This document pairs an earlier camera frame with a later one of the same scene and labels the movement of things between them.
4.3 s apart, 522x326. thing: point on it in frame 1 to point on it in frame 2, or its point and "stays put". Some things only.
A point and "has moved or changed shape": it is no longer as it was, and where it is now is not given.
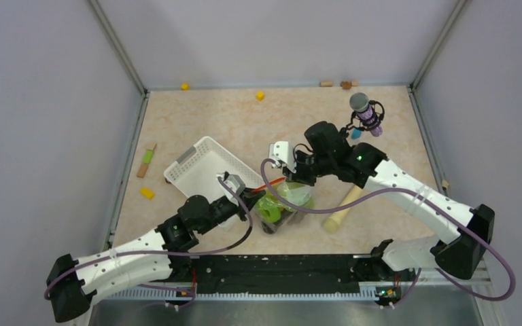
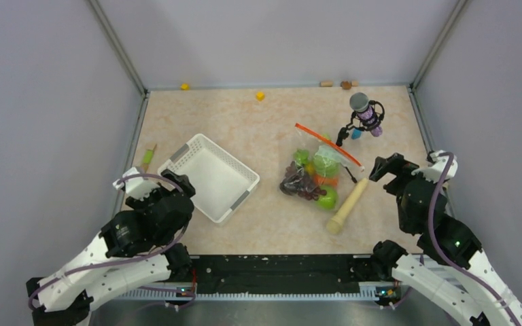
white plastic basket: (196, 172) stays put
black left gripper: (249, 197) to (144, 203)
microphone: (367, 116) stays put
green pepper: (269, 212) has moved or changed shape
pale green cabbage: (298, 193) has moved or changed shape
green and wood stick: (147, 160) stays put
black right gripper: (299, 174) to (395, 164)
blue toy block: (355, 134) stays put
